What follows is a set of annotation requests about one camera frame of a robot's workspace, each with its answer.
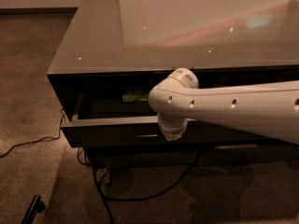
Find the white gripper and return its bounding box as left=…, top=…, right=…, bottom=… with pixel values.
left=157, top=114, right=188, bottom=141

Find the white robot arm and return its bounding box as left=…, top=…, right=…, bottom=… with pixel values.
left=148, top=68, right=299, bottom=145

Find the grey drawer cabinet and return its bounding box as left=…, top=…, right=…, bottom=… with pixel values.
left=46, top=0, right=299, bottom=187

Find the green snack bag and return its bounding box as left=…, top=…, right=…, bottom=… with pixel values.
left=122, top=93, right=148, bottom=103

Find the black object on floor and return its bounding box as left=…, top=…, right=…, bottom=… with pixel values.
left=21, top=195, right=46, bottom=224

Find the thick black floor cable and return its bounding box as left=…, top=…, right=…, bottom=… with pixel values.
left=76, top=145, right=204, bottom=224

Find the thin black floor cable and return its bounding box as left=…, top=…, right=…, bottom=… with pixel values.
left=0, top=109, right=65, bottom=159

